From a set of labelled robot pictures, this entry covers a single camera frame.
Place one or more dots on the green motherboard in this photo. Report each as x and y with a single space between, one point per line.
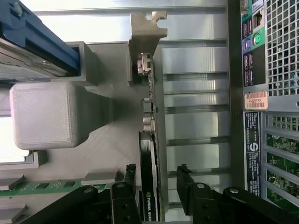
280 161

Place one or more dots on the green RAM stick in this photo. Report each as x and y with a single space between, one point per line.
46 186

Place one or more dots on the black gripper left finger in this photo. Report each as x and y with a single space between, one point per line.
126 203

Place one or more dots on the black regulatory label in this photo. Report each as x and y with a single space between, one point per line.
252 151

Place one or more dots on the hard disk with blue caddy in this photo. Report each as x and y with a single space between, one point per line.
46 35

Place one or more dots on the pink barcode sticker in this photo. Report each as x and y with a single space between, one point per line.
255 100

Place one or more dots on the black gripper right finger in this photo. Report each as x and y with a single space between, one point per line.
187 198

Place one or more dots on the silver CPU chip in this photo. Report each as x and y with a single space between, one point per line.
14 157

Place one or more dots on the grey printed parts rack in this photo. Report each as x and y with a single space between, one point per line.
105 151

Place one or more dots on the dark grey PC case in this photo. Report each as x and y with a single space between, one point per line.
236 70

